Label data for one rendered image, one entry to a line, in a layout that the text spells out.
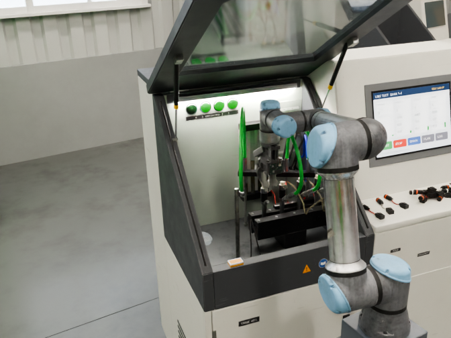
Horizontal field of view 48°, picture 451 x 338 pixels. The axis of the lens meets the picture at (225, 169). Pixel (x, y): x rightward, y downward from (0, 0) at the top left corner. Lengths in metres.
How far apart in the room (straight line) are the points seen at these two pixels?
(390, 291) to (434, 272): 0.85
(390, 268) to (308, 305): 0.61
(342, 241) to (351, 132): 0.30
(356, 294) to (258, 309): 0.57
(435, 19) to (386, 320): 5.15
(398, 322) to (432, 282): 0.80
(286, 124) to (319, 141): 0.37
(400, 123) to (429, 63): 0.29
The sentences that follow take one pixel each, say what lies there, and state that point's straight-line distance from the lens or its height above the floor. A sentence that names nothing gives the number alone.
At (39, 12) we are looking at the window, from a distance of 5.52.
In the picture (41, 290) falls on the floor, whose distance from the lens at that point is 3.59.
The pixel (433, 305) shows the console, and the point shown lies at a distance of 2.49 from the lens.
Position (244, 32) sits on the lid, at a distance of 1.68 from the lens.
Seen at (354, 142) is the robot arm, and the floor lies 1.49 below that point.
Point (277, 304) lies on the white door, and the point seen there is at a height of 0.74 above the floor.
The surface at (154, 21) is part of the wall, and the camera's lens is 5.97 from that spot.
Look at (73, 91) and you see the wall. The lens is 5.74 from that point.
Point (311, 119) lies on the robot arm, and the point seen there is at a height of 1.43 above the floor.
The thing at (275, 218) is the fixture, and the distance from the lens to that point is 2.06.
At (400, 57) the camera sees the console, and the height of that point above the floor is 1.54.
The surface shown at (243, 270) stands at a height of 0.93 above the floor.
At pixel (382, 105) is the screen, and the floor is 1.36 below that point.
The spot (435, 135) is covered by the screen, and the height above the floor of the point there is 1.20.
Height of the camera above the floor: 1.96
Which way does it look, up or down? 23 degrees down
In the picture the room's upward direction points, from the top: 2 degrees counter-clockwise
